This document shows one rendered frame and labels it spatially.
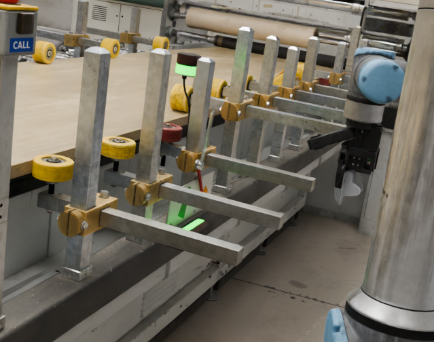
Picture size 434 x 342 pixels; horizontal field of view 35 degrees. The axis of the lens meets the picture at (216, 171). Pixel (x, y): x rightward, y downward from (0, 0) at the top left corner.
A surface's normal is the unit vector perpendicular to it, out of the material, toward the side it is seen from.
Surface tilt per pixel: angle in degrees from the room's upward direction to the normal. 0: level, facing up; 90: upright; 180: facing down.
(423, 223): 85
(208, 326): 0
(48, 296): 0
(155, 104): 90
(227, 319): 0
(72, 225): 90
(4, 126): 90
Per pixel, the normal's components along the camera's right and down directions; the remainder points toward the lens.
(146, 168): -0.39, 0.19
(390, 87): -0.16, 0.24
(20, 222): 0.91, 0.23
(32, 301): 0.15, -0.95
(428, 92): -0.57, 0.07
